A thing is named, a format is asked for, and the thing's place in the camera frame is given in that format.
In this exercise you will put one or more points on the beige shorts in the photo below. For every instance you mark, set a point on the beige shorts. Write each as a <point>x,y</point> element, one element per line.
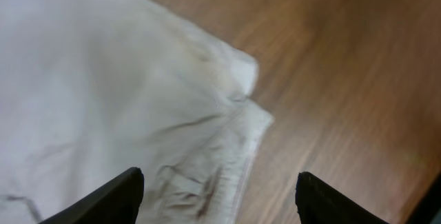
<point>90,88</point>

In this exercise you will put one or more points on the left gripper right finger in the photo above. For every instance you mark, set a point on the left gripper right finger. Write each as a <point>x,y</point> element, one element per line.
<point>319,203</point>

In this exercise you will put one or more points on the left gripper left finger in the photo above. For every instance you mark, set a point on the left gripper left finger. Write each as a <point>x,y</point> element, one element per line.
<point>117,201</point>

